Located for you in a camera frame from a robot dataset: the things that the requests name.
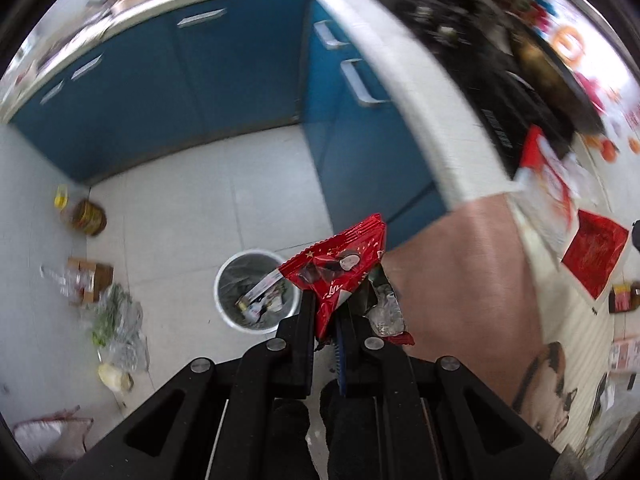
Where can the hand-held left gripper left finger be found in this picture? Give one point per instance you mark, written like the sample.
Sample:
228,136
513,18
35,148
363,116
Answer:
295,340

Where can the yellow oil bottle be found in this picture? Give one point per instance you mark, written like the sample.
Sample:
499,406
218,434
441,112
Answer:
87,217

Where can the red snack wrapper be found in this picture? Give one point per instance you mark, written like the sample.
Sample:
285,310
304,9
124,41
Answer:
340,265

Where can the brown glass sauce bottle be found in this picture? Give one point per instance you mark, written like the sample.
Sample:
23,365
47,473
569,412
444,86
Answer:
625,299

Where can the white trash can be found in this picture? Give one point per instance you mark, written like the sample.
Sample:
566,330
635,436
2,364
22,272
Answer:
232,277

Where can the black frying pan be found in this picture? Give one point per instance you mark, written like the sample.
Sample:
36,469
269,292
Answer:
550,75

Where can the blue kitchen cabinet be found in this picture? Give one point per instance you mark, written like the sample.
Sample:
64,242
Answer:
150,75
360,140

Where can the white sack with red trim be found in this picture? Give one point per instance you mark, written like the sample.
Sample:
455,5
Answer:
50,432

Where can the red flat packet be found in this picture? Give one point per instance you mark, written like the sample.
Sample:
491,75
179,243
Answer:
595,252

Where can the red and white snack bag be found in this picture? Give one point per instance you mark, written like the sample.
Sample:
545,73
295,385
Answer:
545,170

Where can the small cardboard box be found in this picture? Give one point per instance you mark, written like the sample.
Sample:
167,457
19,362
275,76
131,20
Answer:
97,272

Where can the cat print counter mat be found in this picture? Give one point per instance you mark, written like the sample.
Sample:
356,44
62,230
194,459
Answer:
475,285

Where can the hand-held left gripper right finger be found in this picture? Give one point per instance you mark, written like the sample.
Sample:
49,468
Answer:
342,360

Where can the pale yellow vegetable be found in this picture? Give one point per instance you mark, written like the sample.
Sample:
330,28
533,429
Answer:
115,377

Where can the black phone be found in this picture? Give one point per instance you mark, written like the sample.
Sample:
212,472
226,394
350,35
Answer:
597,400

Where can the colourful wall decal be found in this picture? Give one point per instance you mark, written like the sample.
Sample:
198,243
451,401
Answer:
570,40

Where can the pink white packet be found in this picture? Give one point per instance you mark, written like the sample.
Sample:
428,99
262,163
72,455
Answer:
625,355

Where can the black glass gas stove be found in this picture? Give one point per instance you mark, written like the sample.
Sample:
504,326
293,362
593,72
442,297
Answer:
465,50

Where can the bag of green vegetables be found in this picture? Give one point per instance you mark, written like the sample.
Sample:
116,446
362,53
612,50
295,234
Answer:
112,315

